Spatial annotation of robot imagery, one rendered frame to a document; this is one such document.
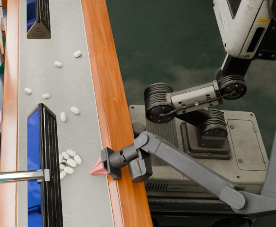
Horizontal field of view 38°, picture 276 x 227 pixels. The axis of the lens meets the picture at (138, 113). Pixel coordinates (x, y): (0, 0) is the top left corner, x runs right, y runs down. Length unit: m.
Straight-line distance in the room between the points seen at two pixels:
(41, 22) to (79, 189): 0.57
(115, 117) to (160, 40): 1.69
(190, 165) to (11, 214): 0.57
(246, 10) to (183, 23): 2.18
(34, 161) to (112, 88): 0.70
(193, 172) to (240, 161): 0.80
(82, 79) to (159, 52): 1.43
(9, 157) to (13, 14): 0.80
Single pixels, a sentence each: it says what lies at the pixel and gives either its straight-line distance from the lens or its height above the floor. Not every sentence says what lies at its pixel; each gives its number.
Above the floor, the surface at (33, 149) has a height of 1.08.
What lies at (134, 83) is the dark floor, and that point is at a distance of 2.78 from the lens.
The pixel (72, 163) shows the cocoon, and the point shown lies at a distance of 1.43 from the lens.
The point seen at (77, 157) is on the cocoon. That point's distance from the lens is 1.44.
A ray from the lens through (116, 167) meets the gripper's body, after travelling 1.35.
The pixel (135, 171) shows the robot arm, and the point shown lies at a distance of 1.29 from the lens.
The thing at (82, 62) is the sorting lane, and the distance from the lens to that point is 1.79.
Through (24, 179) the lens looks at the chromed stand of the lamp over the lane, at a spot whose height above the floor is 1.12.
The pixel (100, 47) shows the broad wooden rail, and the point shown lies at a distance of 1.84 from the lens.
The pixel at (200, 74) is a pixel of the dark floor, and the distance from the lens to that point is 2.98.
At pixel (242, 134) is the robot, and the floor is 0.47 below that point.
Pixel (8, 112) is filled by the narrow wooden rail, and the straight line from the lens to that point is 1.57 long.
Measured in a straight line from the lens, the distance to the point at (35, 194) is 0.99.
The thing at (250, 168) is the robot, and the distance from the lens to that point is 1.94.
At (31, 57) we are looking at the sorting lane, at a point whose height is 0.74.
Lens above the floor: 1.95
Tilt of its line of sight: 49 degrees down
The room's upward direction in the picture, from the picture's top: 13 degrees clockwise
